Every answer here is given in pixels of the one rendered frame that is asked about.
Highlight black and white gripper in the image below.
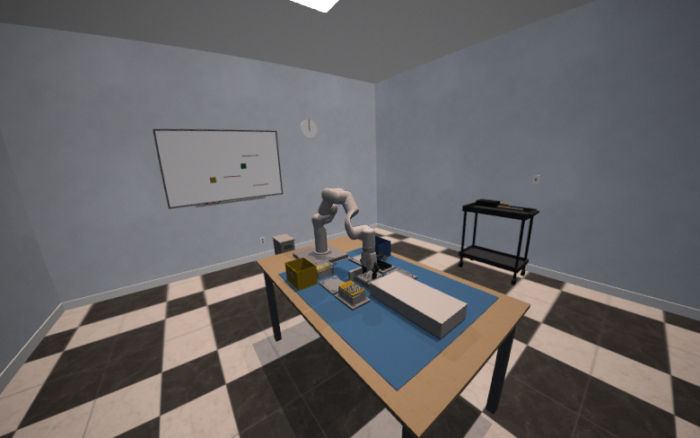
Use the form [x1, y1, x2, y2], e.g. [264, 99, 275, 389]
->
[360, 251, 380, 279]

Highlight blue flat mat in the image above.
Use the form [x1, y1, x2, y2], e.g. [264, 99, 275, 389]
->
[278, 247, 499, 391]

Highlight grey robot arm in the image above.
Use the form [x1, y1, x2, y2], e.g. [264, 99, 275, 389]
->
[311, 188, 375, 255]

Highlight olive-brown open-top box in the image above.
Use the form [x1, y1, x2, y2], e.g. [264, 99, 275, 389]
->
[285, 258, 318, 291]

